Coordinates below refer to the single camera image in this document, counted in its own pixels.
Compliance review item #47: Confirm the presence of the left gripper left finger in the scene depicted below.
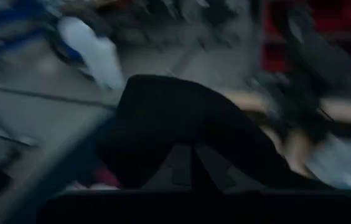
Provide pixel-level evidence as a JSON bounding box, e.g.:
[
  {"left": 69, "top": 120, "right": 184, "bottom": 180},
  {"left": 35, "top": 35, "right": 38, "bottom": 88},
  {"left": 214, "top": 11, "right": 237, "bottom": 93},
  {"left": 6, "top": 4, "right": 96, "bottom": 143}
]
[{"left": 143, "top": 144, "right": 192, "bottom": 191}]

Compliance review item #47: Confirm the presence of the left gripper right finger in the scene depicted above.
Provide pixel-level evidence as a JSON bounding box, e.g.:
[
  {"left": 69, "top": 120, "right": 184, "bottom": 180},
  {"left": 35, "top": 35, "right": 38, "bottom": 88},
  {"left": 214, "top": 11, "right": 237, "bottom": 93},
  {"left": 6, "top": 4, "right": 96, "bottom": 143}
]
[{"left": 195, "top": 145, "right": 266, "bottom": 191}]

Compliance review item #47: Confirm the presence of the black garment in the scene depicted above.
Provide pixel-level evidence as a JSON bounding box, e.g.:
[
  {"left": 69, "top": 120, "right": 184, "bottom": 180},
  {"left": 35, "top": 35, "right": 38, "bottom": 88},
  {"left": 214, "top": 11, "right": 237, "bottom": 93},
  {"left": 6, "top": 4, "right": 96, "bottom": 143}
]
[{"left": 96, "top": 73, "right": 335, "bottom": 191}]

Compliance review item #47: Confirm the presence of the coral pink garment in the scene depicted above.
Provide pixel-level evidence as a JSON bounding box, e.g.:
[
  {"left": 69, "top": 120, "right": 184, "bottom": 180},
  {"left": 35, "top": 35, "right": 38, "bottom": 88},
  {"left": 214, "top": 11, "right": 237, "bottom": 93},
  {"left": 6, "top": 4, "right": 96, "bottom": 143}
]
[{"left": 93, "top": 166, "right": 122, "bottom": 189}]

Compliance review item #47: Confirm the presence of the white garment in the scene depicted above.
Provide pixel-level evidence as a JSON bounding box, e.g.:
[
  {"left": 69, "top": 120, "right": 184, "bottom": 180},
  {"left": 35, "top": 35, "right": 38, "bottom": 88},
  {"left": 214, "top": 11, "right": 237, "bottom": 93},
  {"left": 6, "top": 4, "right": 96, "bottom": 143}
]
[{"left": 304, "top": 129, "right": 351, "bottom": 190}]

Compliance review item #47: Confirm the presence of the navy white striped fabric bin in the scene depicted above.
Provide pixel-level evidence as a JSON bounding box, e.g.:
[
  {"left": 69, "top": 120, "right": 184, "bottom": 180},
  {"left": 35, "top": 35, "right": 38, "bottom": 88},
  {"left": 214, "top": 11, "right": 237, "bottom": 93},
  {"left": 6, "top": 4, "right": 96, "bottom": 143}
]
[{"left": 0, "top": 114, "right": 120, "bottom": 224}]

